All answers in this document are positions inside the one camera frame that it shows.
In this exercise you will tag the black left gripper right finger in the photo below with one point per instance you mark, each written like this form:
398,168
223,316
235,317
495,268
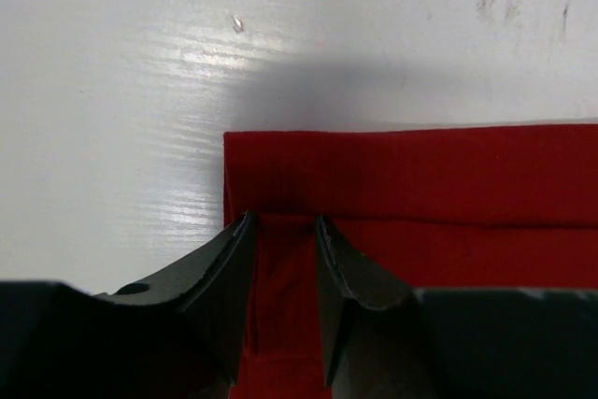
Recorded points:
381,338

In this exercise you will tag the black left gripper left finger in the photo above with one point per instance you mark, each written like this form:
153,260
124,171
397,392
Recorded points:
177,333

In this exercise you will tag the red t-shirt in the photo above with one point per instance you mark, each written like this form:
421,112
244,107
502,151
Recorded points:
499,206

